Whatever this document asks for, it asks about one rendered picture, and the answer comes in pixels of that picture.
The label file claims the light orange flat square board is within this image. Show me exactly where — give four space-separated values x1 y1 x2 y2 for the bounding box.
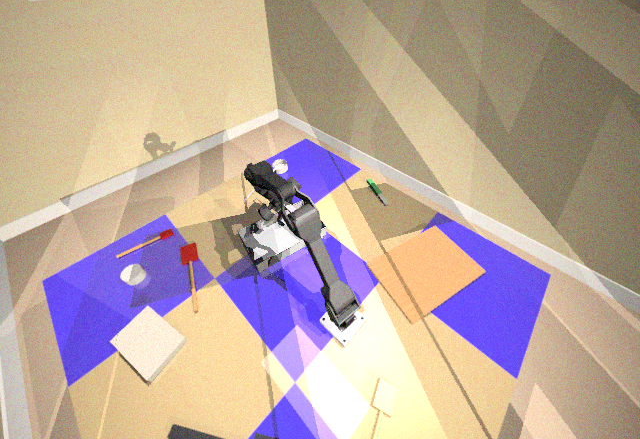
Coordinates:
366 226 485 325

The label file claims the grey saucepan with long handle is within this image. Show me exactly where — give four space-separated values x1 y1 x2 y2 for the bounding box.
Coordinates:
243 159 288 201

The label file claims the white short cylinder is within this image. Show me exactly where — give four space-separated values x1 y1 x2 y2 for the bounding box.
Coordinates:
120 264 147 286

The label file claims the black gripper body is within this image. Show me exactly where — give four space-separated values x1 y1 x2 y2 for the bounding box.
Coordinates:
258 177 302 221

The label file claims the black flat bar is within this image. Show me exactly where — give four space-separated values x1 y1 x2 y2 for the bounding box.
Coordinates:
167 424 276 439

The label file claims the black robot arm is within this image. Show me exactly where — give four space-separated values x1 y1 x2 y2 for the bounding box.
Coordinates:
243 160 361 333

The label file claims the red spatula with wooden handle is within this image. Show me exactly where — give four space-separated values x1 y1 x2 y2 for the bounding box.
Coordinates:
180 243 198 312

